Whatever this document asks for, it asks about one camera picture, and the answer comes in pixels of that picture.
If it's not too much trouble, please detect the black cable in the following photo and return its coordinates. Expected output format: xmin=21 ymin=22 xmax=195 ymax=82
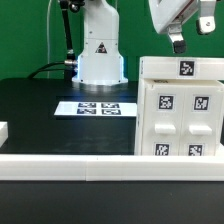
xmin=27 ymin=61 xmax=74 ymax=80

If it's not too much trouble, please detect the white cabinet body box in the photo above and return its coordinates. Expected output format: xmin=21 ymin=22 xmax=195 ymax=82
xmin=133 ymin=77 xmax=224 ymax=157

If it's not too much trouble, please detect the white U-shaped fence frame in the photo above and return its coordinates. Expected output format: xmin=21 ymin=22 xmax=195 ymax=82
xmin=0 ymin=121 xmax=224 ymax=182

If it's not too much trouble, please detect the white cabinet top block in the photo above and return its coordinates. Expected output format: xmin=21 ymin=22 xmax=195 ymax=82
xmin=139 ymin=56 xmax=224 ymax=80

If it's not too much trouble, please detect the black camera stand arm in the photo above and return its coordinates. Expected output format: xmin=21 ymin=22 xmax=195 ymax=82
xmin=58 ymin=0 xmax=85 ymax=64

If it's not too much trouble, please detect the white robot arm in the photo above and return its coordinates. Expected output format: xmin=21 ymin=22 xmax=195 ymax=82
xmin=72 ymin=0 xmax=217 ymax=86

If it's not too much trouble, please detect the white marker sheet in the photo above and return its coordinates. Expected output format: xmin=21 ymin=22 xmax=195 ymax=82
xmin=54 ymin=101 xmax=137 ymax=117

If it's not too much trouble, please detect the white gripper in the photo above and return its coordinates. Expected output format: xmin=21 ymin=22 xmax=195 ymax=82
xmin=148 ymin=0 xmax=216 ymax=54

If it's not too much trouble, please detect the white thin cable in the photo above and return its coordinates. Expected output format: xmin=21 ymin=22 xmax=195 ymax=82
xmin=46 ymin=0 xmax=54 ymax=79

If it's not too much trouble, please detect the white cabinet door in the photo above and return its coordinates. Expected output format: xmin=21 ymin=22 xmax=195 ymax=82
xmin=141 ymin=80 xmax=184 ymax=156
xmin=179 ymin=81 xmax=224 ymax=156

